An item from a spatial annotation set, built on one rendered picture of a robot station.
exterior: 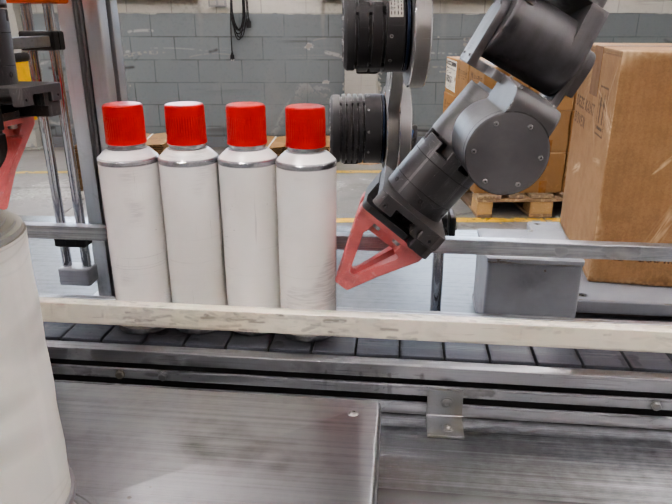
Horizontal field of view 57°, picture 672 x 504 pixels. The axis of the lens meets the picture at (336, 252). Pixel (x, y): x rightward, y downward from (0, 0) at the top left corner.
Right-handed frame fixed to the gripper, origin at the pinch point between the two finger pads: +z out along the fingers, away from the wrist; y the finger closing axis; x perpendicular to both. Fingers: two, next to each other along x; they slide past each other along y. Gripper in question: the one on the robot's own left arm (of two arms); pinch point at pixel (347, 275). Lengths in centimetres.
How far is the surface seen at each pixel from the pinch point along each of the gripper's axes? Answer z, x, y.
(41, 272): 34.6, -28.0, -22.3
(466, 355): -2.2, 11.8, 3.4
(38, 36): 1.6, -34.9, -4.3
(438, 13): -54, 2, -553
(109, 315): 15.3, -14.4, 4.1
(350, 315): 1.3, 1.8, 3.9
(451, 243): -7.6, 5.8, -2.9
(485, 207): 26, 94, -326
